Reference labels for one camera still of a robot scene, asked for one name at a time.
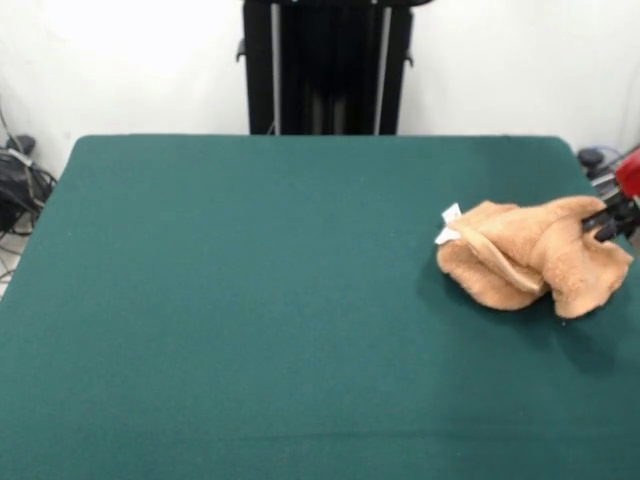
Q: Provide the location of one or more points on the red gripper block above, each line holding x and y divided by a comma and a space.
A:
631, 175

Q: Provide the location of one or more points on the tan terry towel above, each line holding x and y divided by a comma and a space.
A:
550, 250

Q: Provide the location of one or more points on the dark green table cloth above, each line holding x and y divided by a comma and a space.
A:
200, 325

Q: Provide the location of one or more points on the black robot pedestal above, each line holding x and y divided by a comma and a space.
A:
330, 75

